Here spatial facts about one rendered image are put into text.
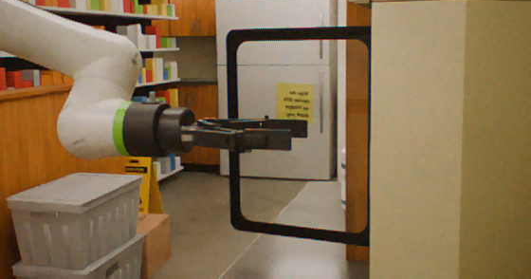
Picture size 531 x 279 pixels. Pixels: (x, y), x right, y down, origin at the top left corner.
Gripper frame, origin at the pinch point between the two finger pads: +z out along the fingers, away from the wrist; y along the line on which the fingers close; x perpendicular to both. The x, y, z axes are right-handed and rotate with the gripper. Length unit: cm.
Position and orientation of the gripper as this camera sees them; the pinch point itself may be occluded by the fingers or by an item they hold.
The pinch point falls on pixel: (287, 134)
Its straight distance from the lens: 93.2
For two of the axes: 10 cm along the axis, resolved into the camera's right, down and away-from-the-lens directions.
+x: 0.1, 9.9, 1.4
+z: 9.6, 0.3, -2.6
